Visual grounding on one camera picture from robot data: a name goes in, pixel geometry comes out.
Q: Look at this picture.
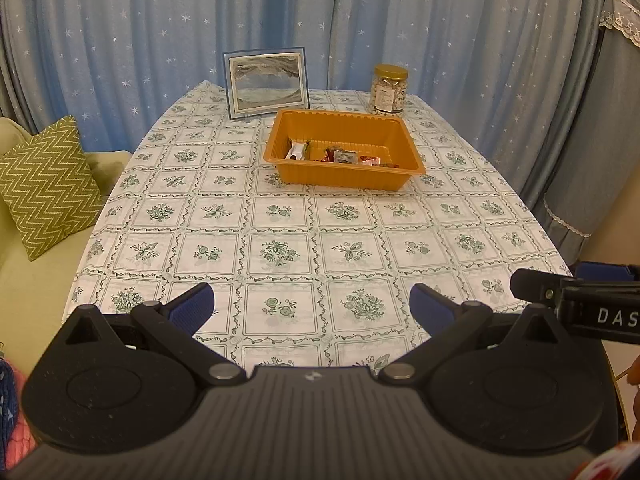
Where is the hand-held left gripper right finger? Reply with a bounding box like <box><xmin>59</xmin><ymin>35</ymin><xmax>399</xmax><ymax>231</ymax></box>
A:
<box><xmin>377</xmin><ymin>282</ymin><xmax>571</xmax><ymax>386</ymax></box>

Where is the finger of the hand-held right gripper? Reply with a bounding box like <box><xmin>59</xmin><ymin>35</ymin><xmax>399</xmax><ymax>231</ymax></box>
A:
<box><xmin>575</xmin><ymin>261</ymin><xmax>640</xmax><ymax>283</ymax></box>
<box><xmin>510</xmin><ymin>268</ymin><xmax>576</xmax><ymax>318</ymax></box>

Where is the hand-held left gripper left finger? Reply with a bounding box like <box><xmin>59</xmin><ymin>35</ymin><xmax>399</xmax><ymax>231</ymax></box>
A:
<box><xmin>62</xmin><ymin>282</ymin><xmax>246</xmax><ymax>387</ymax></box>

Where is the orange plastic tray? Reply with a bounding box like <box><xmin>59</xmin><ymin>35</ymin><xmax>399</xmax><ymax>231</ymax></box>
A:
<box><xmin>263</xmin><ymin>108</ymin><xmax>427</xmax><ymax>192</ymax></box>

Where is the floral white tablecloth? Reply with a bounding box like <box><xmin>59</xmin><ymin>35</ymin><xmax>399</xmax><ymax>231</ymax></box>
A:
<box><xmin>62</xmin><ymin>80</ymin><xmax>573</xmax><ymax>371</ymax></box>

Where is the grey lace-trimmed fabric cover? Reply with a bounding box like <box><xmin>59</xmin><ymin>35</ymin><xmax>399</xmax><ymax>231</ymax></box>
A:
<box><xmin>542</xmin><ymin>0</ymin><xmax>640</xmax><ymax>268</ymax></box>

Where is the grey curtain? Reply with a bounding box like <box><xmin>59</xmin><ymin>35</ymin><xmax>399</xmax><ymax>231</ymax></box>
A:
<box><xmin>520</xmin><ymin>0</ymin><xmax>608</xmax><ymax>211</ymax></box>
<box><xmin>0</xmin><ymin>35</ymin><xmax>38</xmax><ymax>133</ymax></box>

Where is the red white printed clothing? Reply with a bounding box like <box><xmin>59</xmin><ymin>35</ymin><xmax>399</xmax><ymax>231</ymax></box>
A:
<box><xmin>570</xmin><ymin>442</ymin><xmax>640</xmax><ymax>480</ymax></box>

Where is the light green sofa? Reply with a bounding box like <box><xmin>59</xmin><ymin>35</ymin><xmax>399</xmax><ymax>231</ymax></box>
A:
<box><xmin>0</xmin><ymin>117</ymin><xmax>133</xmax><ymax>376</ymax></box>

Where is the green zigzag cushion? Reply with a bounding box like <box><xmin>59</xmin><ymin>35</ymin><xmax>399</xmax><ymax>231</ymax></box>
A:
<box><xmin>0</xmin><ymin>115</ymin><xmax>107</xmax><ymax>262</ymax></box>

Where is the blue star patterned cloth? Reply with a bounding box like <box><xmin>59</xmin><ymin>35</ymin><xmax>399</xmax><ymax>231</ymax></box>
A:
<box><xmin>0</xmin><ymin>357</ymin><xmax>21</xmax><ymax>456</ymax></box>

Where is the pink knitted cloth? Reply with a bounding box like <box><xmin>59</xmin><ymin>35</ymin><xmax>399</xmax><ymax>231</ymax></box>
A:
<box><xmin>7</xmin><ymin>370</ymin><xmax>38</xmax><ymax>466</ymax></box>

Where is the clear jar with gold lid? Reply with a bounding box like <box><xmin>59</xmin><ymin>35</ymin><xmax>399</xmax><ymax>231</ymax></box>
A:
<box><xmin>369</xmin><ymin>63</ymin><xmax>410</xmax><ymax>117</ymax></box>

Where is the framed sand picture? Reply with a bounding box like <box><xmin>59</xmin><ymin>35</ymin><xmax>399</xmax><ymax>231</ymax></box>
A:
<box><xmin>222</xmin><ymin>49</ymin><xmax>310</xmax><ymax>121</ymax></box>

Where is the blue star curtain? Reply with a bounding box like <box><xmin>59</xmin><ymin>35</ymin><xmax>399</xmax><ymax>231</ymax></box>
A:
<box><xmin>0</xmin><ymin>0</ymin><xmax>601</xmax><ymax>196</ymax></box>

